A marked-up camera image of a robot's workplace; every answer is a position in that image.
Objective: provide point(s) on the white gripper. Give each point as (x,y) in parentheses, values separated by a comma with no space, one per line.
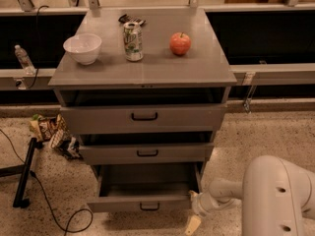
(201,203)

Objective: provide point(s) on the grey bottom drawer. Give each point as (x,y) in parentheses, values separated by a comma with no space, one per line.
(145,187)

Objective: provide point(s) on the grey drawer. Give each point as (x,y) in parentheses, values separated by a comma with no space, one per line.
(140,154)
(143,118)
(145,187)

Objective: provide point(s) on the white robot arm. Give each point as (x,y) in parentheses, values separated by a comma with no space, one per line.
(275,195)

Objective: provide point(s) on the grey top drawer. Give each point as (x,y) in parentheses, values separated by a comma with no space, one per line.
(143,118)

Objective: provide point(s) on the grey middle drawer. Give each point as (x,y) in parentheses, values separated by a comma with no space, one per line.
(140,154)

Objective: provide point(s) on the grey drawer cabinet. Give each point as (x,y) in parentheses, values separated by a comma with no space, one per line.
(201,76)

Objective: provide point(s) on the checkered snack bag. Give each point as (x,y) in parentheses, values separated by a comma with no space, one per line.
(66,144)

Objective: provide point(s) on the red apple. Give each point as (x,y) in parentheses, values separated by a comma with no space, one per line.
(179,43)

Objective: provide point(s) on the brown snack bag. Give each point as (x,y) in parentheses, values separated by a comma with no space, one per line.
(46,127)

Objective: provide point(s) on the black stand leg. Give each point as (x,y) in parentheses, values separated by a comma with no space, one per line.
(23,170)

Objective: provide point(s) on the green soda can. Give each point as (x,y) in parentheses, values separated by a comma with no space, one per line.
(132,38)

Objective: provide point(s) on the white bowl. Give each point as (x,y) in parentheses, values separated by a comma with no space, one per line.
(84,48)

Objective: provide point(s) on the black remote control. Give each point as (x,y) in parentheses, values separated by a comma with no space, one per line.
(127,18)

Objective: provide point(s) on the clear plastic water bottle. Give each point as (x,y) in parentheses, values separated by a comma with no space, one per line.
(25,60)

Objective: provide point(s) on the metal clamp bracket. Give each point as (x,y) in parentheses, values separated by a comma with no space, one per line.
(248,81)

